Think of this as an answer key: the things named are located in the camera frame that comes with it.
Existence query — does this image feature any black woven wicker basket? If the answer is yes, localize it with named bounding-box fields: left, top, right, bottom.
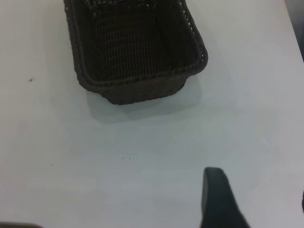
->
left=63, top=0, right=209, bottom=105

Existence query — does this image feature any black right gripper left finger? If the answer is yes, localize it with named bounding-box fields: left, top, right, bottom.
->
left=0, top=222, right=41, bottom=228

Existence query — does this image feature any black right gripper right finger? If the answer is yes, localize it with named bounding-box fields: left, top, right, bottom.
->
left=200, top=167, right=253, bottom=228

